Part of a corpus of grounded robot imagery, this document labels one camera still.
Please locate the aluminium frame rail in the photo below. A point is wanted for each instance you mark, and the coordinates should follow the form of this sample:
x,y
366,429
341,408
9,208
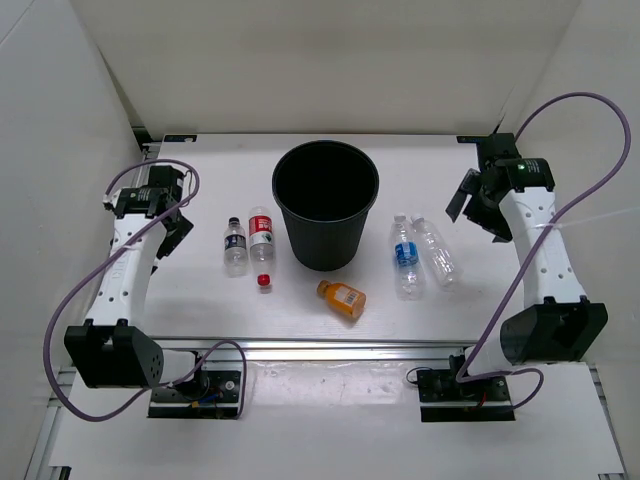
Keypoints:
x,y
305,350

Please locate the blue-label water bottle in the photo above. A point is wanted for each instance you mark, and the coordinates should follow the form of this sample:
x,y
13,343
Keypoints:
x,y
409,276

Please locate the red-label clear bottle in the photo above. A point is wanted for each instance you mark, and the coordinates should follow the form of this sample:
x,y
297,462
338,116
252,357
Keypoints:
x,y
261,237

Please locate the black plastic bin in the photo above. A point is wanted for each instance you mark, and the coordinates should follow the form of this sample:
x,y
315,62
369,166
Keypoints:
x,y
325,190

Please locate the clear unlabelled water bottle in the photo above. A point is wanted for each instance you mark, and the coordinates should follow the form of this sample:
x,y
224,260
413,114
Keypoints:
x,y
435,252

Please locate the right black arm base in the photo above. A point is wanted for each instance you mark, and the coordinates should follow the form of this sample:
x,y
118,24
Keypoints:
x,y
444,400

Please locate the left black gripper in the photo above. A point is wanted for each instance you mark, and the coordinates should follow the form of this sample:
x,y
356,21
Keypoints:
x,y
174,240

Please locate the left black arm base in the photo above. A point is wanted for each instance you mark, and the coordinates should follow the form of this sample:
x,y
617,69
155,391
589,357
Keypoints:
x,y
215,392

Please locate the white zip tie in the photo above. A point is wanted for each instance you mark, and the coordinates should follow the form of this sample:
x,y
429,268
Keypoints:
x,y
560,225

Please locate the red bottle cap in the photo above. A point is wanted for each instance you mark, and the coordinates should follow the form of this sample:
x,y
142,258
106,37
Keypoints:
x,y
264,281

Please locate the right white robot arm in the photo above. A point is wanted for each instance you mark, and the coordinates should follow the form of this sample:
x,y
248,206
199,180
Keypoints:
x,y
514,199

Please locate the small dark-label water bottle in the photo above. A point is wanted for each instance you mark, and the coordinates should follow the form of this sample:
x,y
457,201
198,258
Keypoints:
x,y
235,248

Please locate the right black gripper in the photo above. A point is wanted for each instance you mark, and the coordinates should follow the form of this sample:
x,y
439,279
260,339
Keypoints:
x,y
471,185

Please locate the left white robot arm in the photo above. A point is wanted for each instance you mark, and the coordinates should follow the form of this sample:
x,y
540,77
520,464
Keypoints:
x,y
110,348

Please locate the orange juice bottle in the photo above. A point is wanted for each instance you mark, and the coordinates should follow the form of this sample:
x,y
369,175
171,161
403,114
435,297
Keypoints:
x,y
342,298

